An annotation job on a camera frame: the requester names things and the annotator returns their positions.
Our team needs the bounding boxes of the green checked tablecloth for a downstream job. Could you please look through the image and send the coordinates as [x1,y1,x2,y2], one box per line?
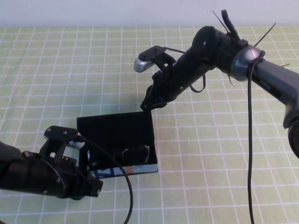
[0,26,299,224]

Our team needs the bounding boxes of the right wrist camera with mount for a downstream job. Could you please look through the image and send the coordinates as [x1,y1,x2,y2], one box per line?
[134,46,176,73]

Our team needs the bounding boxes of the black framed sunglasses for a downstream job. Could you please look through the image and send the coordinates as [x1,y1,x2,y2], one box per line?
[86,144,150,168]

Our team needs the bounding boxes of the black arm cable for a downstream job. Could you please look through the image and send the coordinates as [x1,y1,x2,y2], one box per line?
[163,46,266,224]
[74,135,134,224]

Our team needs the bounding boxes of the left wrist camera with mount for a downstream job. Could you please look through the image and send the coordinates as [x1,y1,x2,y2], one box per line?
[39,125,86,164]

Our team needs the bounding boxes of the black rectangular glasses case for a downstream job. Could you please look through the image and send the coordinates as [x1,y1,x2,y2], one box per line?
[76,111,159,179]

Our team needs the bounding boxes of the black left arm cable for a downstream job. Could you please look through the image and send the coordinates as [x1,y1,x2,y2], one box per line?
[74,135,134,224]

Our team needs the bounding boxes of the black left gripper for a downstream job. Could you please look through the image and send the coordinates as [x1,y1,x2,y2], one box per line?
[58,159,104,201]

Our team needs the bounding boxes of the thick black cable loop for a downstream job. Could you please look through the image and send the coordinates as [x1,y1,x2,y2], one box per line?
[221,9,239,41]

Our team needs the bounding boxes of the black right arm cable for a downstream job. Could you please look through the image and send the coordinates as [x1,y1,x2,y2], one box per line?
[163,46,266,224]

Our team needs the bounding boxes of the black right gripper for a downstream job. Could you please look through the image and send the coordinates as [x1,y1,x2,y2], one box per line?
[141,66,187,112]

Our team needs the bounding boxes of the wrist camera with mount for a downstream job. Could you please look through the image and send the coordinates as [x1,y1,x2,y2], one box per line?
[39,125,86,164]
[134,46,176,73]

